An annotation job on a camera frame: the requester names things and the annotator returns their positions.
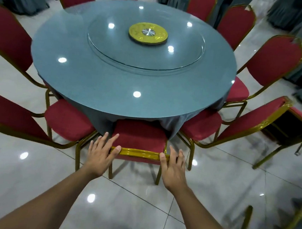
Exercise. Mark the blue round table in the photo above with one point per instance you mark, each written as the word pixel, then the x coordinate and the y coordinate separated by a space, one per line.
pixel 89 86

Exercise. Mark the person's left hand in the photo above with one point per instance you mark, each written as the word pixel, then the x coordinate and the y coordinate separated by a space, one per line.
pixel 98 158

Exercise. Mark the yellow turntable base disc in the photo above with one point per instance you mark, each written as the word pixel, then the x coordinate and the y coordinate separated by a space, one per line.
pixel 137 34

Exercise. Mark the grey-blue tablecloth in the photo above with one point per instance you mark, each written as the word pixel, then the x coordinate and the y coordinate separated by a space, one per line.
pixel 97 118

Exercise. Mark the person's right hand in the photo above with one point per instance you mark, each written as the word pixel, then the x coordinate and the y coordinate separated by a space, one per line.
pixel 174 174

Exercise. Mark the person's right forearm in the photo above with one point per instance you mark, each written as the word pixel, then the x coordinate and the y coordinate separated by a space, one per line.
pixel 204 222

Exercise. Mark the glass lazy susan turntable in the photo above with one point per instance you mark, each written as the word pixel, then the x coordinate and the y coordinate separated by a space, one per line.
pixel 114 48

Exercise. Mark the person's left forearm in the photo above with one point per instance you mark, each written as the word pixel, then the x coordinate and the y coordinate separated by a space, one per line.
pixel 46 204

